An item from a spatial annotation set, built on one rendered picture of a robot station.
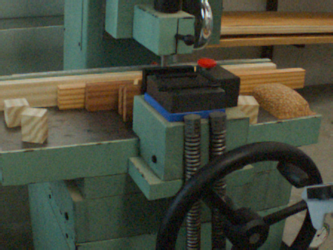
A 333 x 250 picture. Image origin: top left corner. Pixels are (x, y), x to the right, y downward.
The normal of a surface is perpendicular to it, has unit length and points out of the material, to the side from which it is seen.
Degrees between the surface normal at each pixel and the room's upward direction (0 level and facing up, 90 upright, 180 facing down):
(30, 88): 90
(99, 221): 90
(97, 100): 90
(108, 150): 90
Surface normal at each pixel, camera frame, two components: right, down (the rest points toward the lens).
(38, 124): -0.07, 0.32
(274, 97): -0.49, -0.65
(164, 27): 0.41, 0.32
